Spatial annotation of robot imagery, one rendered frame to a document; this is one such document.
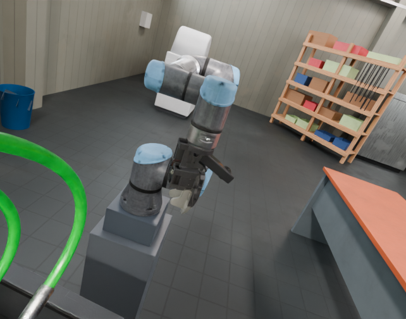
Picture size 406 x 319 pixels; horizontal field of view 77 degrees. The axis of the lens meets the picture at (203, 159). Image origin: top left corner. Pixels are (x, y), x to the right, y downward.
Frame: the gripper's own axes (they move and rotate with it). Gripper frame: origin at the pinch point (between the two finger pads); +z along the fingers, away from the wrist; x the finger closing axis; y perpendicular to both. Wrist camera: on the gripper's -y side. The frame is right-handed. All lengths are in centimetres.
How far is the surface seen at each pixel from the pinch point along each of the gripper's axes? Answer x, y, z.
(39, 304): 32.0, 25.4, -8.1
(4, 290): 13.8, 36.9, 16.0
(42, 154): 33, 26, -29
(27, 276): 13.0, 33.0, 12.5
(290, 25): -659, -344, -138
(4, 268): 26.0, 31.5, -6.5
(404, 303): -1, -127, 42
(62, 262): 28.3, 24.0, -11.1
